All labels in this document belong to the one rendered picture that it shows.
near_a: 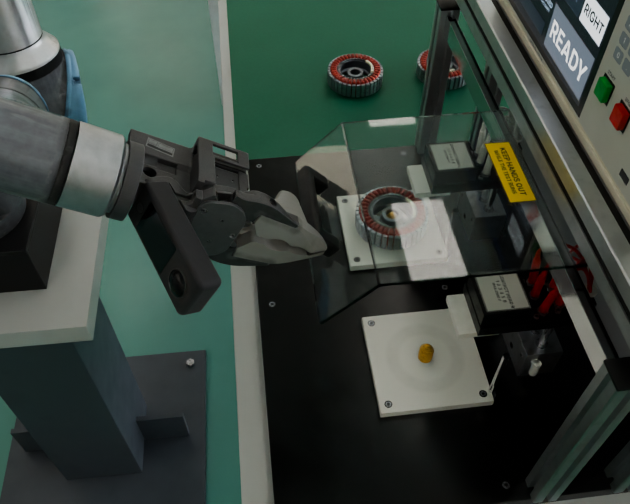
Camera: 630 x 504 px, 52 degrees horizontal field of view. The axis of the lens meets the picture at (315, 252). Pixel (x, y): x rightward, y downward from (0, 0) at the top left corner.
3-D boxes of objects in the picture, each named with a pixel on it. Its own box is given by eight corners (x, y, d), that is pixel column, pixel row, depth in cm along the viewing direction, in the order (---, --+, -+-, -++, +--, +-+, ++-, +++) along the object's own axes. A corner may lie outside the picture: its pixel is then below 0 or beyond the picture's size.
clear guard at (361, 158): (319, 325, 65) (319, 289, 61) (295, 163, 80) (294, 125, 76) (629, 293, 68) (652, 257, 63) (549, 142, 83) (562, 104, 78)
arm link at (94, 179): (73, 162, 51) (48, 228, 56) (131, 179, 53) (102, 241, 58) (84, 103, 55) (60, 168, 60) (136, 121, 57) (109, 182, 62)
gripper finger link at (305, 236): (334, 196, 67) (253, 169, 63) (342, 239, 63) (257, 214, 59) (319, 216, 69) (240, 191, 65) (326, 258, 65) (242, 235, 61)
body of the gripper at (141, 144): (256, 153, 63) (134, 111, 58) (262, 217, 58) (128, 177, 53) (224, 203, 68) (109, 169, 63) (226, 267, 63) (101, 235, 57)
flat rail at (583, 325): (604, 395, 59) (616, 379, 57) (440, 28, 99) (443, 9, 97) (617, 393, 60) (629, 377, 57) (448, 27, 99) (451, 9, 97)
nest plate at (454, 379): (380, 417, 84) (380, 413, 83) (361, 321, 94) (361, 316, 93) (492, 405, 85) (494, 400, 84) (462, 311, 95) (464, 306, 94)
